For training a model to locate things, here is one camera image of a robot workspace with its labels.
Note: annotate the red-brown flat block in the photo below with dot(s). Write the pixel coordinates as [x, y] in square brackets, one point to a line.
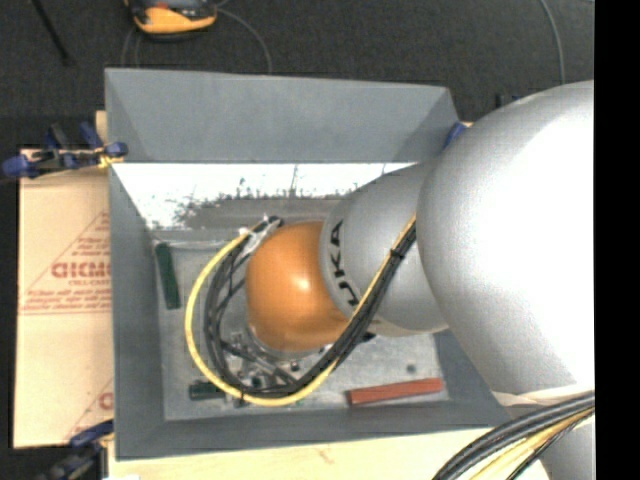
[395, 391]

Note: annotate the grey metal bin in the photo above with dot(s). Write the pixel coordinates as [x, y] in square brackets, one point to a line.
[260, 118]

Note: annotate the dark green flat block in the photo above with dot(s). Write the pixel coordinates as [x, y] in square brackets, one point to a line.
[167, 275]
[202, 391]

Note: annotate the brown cardboard board red print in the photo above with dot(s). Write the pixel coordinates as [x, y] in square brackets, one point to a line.
[60, 318]

